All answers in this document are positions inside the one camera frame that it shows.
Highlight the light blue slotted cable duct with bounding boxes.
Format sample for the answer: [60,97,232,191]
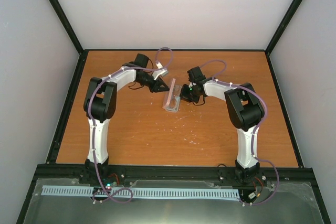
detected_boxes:
[40,185,240,201]

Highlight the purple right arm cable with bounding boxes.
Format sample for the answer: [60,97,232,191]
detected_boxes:
[201,60,279,207]

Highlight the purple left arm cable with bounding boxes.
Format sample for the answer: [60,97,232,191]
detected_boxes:
[88,47,174,204]

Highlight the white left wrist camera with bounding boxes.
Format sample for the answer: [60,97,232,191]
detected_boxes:
[152,61,169,80]

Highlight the thin red frame sunglasses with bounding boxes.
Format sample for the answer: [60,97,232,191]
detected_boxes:
[166,85,182,111]

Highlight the black enclosure frame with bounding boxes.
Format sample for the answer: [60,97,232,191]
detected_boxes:
[15,0,332,224]

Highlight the pink glasses case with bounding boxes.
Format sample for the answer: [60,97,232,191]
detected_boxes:
[162,78,179,112]

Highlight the clear plastic front sheet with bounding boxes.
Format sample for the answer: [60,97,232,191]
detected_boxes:
[24,179,323,223]

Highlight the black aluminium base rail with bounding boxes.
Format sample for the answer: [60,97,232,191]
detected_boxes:
[35,164,314,189]

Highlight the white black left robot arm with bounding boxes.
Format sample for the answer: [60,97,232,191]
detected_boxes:
[83,54,170,184]

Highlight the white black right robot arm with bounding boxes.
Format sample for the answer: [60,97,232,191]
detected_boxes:
[180,67,265,184]

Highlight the light blue cleaning cloth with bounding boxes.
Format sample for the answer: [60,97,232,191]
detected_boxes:
[167,104,179,112]

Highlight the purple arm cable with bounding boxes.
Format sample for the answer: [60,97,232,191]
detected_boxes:
[88,47,174,204]
[201,60,279,207]

